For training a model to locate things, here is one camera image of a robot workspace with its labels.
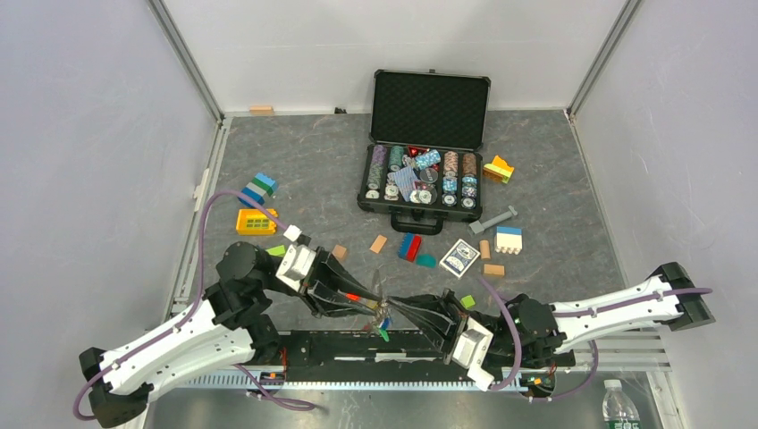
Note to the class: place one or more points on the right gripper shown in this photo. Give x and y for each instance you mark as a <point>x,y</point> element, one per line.
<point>435,329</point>

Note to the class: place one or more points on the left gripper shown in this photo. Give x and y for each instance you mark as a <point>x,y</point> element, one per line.
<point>329,300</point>

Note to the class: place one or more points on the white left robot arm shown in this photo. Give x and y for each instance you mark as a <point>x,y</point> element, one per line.
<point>227,326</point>

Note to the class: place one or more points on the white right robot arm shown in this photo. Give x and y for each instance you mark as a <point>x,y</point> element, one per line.
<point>535,334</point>

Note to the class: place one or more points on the green cube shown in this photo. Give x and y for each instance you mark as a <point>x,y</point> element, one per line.
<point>467,302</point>

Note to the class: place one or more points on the small wooden cube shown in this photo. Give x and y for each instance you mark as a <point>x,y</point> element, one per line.
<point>340,253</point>

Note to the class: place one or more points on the teal flat piece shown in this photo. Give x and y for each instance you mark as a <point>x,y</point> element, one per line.
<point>426,260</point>

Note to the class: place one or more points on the orange flat block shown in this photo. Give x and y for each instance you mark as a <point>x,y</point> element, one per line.
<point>378,244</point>

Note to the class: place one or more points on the blue playing card box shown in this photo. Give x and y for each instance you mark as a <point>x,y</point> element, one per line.
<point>460,257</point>

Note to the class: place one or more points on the orange wooden block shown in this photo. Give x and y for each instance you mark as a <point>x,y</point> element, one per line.
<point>493,270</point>

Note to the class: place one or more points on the blue red brick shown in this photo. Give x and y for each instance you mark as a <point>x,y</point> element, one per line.
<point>409,247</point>

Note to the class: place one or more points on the grey plastic bolt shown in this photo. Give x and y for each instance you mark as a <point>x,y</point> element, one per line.
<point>479,226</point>

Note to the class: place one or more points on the blue white brick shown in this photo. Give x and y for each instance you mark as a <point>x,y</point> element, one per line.
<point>508,240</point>

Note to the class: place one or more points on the yellow window brick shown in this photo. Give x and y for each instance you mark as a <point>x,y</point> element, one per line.
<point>253,222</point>

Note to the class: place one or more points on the blue grey green brick stack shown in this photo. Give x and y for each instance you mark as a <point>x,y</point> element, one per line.
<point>260,188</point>

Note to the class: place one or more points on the black poker chip case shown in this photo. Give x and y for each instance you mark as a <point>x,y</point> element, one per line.
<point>423,166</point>

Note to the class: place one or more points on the yellow orange brick pile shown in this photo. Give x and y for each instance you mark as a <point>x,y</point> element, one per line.
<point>498,170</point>

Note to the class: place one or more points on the wooden block on ledge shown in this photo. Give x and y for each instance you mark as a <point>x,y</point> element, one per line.
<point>257,110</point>

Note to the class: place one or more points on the plastic water bottle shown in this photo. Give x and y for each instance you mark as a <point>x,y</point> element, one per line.
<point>619,411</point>

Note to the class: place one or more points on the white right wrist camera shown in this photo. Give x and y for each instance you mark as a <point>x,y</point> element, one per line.
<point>469,352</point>

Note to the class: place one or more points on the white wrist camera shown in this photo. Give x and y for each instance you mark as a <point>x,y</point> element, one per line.
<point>469,352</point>
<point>298,260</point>

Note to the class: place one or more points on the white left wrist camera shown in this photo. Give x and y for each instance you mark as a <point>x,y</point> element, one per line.
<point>298,260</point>

